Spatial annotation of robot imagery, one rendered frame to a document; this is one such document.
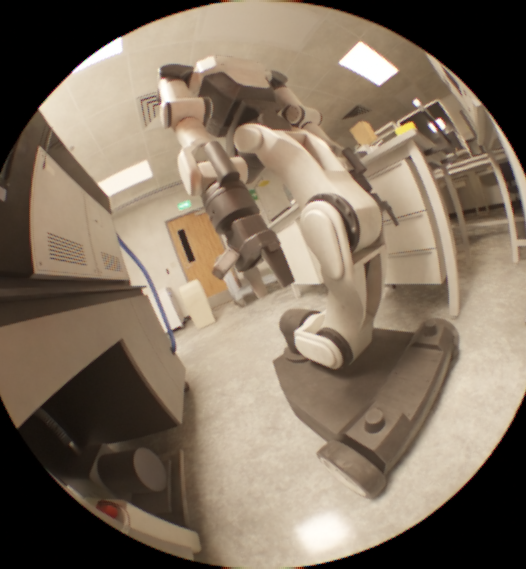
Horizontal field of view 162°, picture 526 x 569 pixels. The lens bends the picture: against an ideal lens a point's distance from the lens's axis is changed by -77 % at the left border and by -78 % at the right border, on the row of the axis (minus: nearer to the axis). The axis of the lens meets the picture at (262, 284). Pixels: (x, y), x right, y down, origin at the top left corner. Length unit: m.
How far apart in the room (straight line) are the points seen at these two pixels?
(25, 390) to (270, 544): 0.60
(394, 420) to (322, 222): 0.43
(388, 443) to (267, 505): 0.38
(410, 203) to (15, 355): 1.29
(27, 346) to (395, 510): 0.80
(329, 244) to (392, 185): 0.74
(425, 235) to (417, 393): 0.72
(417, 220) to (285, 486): 1.15
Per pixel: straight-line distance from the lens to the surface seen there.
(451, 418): 0.72
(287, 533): 0.63
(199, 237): 4.10
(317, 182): 0.40
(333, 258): 0.35
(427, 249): 1.03
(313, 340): 0.57
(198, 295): 2.71
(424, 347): 0.64
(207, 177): 0.35
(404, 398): 0.51
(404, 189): 1.01
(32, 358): 0.41
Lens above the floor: 0.60
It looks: 8 degrees down
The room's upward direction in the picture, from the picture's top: 22 degrees counter-clockwise
